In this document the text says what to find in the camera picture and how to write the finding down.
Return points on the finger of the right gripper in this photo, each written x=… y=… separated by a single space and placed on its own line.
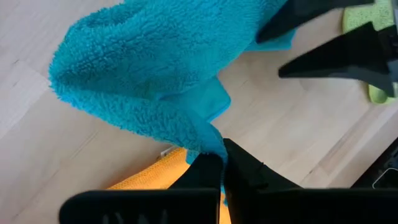
x=351 y=59
x=298 y=12

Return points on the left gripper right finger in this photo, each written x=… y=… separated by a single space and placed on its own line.
x=242 y=171

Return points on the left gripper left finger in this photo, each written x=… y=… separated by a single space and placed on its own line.
x=205 y=174

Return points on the orange microfiber towel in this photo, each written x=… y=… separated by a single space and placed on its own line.
x=161 y=174

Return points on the teal microfiber towel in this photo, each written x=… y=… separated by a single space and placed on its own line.
x=149 y=62

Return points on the green microfiber towel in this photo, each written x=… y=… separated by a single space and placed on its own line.
x=367 y=14

